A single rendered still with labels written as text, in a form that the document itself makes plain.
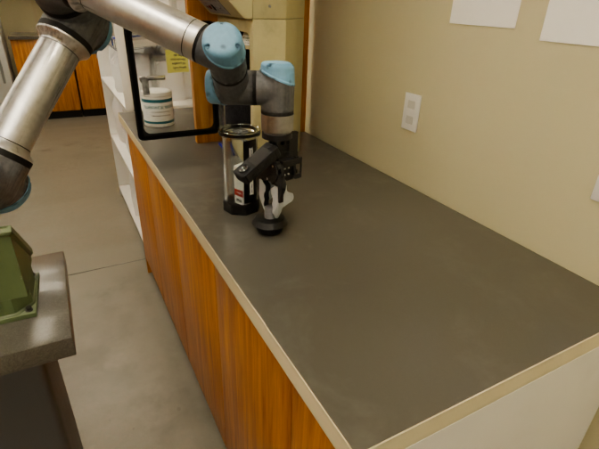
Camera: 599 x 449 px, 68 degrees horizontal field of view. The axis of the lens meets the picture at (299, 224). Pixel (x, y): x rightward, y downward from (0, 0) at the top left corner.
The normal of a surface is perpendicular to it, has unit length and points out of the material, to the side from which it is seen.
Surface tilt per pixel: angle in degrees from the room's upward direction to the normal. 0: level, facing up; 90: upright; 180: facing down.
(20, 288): 90
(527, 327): 0
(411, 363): 0
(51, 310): 0
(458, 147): 90
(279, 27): 90
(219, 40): 52
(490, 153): 90
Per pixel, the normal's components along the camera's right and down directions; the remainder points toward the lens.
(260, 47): 0.47, 0.42
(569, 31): -0.88, 0.19
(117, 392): 0.04, -0.89
